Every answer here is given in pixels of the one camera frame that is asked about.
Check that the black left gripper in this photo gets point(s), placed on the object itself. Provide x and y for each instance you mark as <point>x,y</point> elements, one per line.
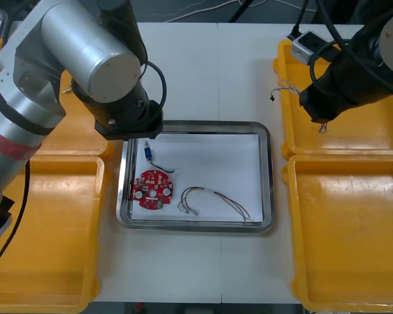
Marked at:
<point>134,126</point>

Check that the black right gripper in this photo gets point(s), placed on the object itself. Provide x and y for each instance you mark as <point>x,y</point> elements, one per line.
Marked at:
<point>324,98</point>

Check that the blue label metal solenoid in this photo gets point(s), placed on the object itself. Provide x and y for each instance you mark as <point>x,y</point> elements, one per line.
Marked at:
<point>147,152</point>

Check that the round red circuit board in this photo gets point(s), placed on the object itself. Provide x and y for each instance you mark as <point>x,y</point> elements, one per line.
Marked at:
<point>147,189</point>

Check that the black silver-grey right robot arm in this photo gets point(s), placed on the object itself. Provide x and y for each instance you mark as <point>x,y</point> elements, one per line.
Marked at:
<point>373,65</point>

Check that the silver-grey left robot arm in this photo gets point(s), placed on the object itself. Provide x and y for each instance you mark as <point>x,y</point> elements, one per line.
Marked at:
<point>85,49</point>

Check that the yellow-orange plastic bin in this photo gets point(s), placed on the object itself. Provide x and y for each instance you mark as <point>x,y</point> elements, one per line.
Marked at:
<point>72,139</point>
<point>353,235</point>
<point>59,229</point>
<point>373,131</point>

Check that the white sheet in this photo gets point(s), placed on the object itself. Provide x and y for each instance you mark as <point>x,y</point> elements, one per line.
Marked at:
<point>216,163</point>

